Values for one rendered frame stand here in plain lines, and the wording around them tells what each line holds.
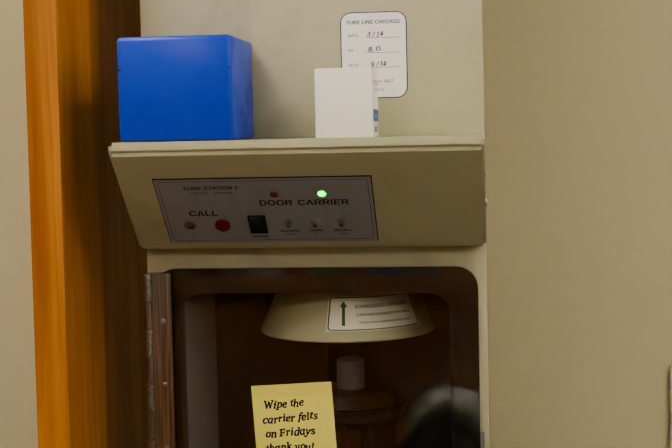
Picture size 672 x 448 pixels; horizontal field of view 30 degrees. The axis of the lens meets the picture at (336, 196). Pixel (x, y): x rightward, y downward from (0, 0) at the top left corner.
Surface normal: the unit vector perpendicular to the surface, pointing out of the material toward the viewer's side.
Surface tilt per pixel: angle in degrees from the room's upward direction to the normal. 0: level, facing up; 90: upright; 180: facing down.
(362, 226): 135
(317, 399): 90
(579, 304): 90
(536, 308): 90
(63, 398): 90
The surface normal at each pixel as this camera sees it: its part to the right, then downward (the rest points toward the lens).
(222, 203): -0.07, 0.74
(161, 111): -0.11, 0.05
